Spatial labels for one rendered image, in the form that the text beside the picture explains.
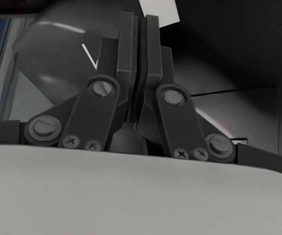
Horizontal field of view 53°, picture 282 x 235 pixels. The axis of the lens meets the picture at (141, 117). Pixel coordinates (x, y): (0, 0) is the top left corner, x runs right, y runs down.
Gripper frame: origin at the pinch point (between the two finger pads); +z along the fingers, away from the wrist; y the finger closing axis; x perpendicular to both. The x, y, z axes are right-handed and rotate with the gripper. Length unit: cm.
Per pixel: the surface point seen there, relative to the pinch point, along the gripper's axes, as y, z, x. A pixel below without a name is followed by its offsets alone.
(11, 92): -35, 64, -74
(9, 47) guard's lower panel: -40, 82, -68
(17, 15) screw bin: -10.0, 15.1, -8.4
